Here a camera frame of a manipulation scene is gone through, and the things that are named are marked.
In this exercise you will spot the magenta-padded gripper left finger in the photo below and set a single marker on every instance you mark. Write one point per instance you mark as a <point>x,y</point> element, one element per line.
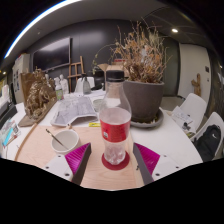
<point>76,158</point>

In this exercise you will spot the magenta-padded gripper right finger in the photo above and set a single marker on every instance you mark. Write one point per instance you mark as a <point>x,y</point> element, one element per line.
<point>148,158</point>

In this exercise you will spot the clear bottle with red label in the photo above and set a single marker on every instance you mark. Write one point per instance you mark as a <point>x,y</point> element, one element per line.
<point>115,130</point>

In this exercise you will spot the white cup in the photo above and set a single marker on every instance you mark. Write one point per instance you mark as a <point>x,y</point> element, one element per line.
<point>71,138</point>

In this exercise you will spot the thin metal stir stick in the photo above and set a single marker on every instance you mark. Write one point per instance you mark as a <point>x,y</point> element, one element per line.
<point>53,136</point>

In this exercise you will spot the flat round red coaster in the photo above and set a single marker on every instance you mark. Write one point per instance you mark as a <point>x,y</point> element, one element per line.
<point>115,166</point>

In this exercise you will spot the grey plant saucer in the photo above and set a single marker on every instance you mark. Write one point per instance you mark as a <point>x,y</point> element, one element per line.
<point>150,123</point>

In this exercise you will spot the small yellow strip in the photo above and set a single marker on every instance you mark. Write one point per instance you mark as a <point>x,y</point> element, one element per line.
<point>94,124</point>

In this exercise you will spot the beige plywood sheet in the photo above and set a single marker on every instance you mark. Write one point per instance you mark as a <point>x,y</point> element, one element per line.
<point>36,146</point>

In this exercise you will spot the stack of papers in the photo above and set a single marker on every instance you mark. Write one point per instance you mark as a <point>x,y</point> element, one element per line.
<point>181,116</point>

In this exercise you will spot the small white tape roll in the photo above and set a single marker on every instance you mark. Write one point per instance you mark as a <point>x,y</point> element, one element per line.
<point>96,105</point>

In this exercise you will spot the dried plant in grey pot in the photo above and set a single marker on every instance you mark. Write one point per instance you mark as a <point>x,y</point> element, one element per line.
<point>145,100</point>

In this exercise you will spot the black backpack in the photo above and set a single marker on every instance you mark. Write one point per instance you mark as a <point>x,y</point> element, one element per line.
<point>208,143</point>

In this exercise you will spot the clear spray bottle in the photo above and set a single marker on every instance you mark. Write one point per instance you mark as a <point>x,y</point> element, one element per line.
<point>59,91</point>

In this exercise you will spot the white chair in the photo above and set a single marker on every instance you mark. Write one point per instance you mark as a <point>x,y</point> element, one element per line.
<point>79,85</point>
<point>196,105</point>
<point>215,120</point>

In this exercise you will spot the colourful printed book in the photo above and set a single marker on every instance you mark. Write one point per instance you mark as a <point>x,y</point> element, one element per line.
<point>8,133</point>

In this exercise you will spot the white bust figure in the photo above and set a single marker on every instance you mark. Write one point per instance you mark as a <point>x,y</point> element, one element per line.
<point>64,85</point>

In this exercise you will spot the black box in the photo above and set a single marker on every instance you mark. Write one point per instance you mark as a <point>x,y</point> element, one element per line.
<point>6,113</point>

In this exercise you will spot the wooden easel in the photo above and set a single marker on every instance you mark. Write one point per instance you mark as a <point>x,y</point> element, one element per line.
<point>76,71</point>

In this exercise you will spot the brown cardboard box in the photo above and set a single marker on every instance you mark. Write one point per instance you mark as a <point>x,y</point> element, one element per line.
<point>111,66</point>

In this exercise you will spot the round ceiling light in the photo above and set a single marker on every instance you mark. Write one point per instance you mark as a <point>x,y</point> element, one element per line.
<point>174,30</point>

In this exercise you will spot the wooden wall figure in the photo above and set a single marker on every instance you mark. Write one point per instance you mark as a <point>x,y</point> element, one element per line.
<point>197,85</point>

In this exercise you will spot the black wall screen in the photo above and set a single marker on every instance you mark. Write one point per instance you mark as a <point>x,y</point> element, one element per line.
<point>51,53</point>

